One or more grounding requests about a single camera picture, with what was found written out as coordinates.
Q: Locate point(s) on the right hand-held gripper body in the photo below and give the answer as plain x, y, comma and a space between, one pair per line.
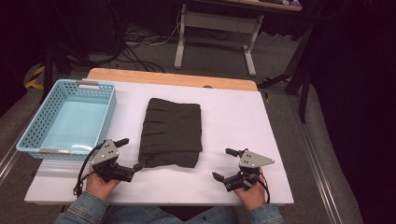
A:
252, 160

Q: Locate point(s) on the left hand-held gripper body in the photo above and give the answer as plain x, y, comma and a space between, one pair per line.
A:
106, 153

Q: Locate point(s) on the light blue plastic basket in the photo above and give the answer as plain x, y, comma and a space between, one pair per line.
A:
73, 121

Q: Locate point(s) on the dark cloth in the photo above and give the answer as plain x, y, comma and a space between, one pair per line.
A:
171, 133

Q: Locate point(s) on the person's left hand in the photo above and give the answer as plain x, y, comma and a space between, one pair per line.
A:
99, 186

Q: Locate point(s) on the person's right hand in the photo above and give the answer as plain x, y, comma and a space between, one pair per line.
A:
252, 196

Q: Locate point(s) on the white board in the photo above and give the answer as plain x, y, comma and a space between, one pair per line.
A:
230, 118

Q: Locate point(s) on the person's legs in jeans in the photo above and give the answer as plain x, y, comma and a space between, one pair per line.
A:
174, 216

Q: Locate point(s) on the wooden table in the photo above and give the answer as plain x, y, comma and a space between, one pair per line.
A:
155, 77

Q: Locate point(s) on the yellow and black tape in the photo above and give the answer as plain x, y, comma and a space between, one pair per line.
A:
34, 79

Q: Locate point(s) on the dark metal stand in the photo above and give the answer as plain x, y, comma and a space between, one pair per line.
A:
295, 62

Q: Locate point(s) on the desk with white legs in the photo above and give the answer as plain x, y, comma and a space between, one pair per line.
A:
218, 23

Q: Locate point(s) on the metal floor rail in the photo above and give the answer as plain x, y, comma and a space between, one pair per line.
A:
317, 168

